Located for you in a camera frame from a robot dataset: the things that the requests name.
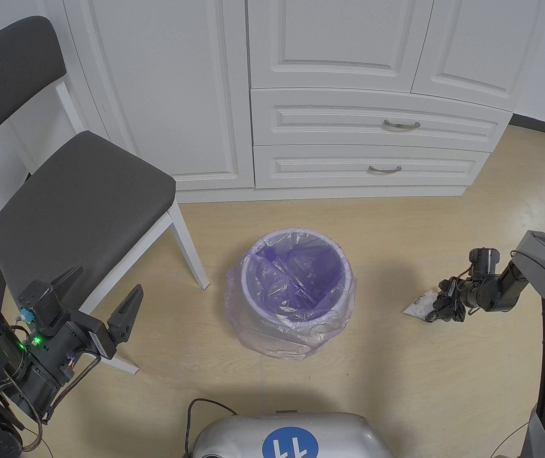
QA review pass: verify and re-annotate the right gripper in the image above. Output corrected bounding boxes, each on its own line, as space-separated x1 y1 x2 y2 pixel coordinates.
438 277 469 304

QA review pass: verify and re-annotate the white chair with grey seat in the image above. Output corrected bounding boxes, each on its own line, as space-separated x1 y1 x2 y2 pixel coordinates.
0 15 211 376

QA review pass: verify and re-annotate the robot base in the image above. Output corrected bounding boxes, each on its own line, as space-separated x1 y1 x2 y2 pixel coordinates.
191 411 393 458

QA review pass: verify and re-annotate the black plastic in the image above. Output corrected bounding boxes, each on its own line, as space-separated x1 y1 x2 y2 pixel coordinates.
423 291 469 325

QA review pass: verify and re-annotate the white wardrobe with drawers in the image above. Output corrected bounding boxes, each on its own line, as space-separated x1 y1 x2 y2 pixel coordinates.
39 0 545 205

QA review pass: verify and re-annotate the black cable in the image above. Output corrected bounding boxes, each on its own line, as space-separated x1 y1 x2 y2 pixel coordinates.
184 398 241 458

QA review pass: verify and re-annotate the white trash bin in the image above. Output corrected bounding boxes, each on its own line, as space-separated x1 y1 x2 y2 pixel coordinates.
240 229 354 334

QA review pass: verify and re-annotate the purple plastic bag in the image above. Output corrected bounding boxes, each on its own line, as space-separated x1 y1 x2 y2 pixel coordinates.
224 227 357 362

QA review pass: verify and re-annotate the white printed wrapper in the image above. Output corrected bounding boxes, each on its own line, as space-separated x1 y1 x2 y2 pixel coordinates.
402 291 441 321

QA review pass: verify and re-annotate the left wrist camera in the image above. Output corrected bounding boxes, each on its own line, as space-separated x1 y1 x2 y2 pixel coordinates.
17 280 66 338

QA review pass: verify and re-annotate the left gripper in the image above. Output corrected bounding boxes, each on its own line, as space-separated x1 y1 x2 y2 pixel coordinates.
29 265 145 377

